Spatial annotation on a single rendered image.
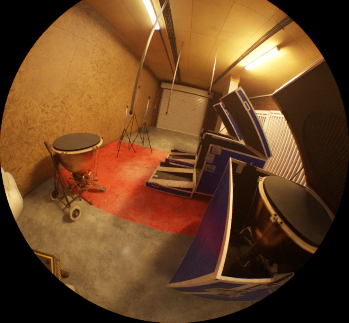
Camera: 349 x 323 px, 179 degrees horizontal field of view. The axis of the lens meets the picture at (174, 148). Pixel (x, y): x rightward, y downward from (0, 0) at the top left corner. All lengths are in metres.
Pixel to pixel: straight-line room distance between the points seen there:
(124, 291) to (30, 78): 2.56
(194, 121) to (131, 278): 7.37
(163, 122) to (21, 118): 7.08
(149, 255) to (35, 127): 2.24
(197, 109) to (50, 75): 7.11
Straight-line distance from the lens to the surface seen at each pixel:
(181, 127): 7.34
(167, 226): 1.47
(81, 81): 2.59
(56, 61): 2.31
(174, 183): 1.95
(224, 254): 0.36
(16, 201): 0.53
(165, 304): 1.28
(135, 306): 1.28
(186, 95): 7.39
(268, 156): 1.91
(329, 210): 1.45
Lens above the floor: 1.25
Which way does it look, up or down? 18 degrees down
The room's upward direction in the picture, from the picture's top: 12 degrees clockwise
